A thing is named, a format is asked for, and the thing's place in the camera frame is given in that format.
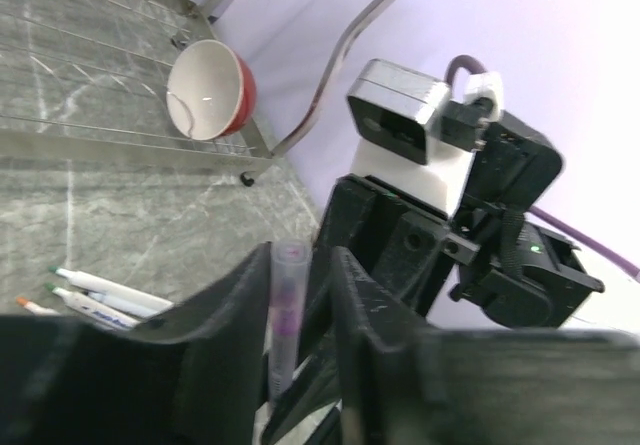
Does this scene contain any green capped marker pen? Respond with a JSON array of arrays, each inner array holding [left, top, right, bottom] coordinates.
[[48, 266, 174, 314]]

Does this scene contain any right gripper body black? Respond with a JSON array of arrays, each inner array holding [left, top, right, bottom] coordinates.
[[312, 114, 605, 330]]

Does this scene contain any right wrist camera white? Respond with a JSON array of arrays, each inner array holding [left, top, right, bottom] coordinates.
[[347, 57, 505, 217]]

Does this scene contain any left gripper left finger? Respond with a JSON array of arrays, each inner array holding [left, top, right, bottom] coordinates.
[[1, 244, 271, 444]]

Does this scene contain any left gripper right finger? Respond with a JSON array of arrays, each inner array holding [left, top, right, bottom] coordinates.
[[331, 247, 639, 445]]

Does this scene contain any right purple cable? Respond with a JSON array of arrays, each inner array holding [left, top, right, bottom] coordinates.
[[444, 54, 640, 279]]

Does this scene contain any dark blue marker pen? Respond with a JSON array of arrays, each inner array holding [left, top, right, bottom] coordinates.
[[83, 291, 159, 319]]

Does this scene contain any red white bowl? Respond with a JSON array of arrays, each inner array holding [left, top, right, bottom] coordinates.
[[166, 39, 257, 141]]

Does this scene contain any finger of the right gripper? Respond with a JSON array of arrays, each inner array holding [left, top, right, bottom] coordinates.
[[262, 354, 340, 444]]

